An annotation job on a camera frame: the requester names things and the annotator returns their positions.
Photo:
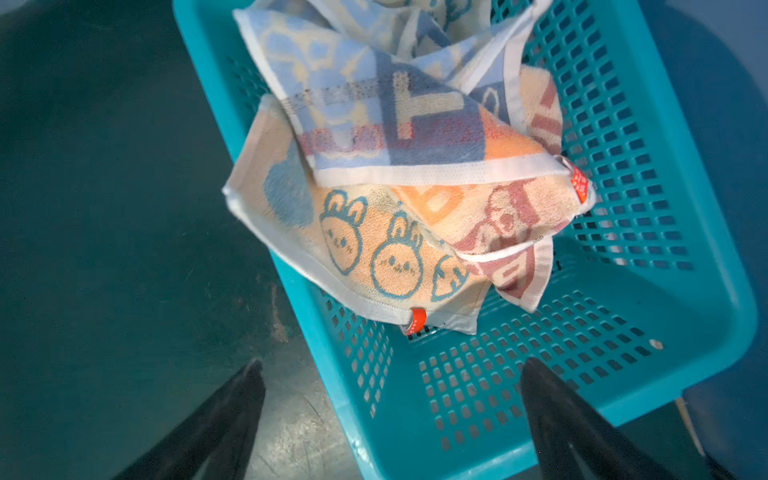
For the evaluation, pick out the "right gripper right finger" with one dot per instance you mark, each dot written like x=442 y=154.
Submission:
x=566 y=430

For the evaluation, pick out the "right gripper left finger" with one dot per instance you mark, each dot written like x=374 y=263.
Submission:
x=217 y=438

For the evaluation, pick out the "teal perforated plastic basket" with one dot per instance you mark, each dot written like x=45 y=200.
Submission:
x=647 y=297

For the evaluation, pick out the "rabbit letter striped towel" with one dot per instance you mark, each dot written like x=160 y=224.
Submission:
x=432 y=100

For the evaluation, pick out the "bunny face pattern towel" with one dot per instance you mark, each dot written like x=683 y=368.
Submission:
x=357 y=243

